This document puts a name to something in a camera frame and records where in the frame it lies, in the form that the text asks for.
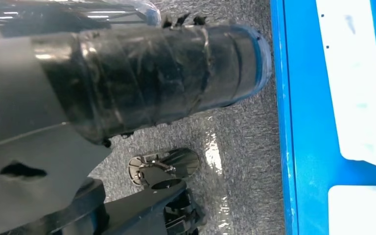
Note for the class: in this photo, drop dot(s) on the blue metal shelf rack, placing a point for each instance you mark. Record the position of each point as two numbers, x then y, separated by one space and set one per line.
304 129

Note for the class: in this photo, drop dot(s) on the shiny clear floor tape strip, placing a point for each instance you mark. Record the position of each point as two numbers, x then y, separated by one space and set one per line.
215 155

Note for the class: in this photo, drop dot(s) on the black support frame bar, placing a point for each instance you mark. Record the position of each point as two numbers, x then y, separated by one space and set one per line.
142 211

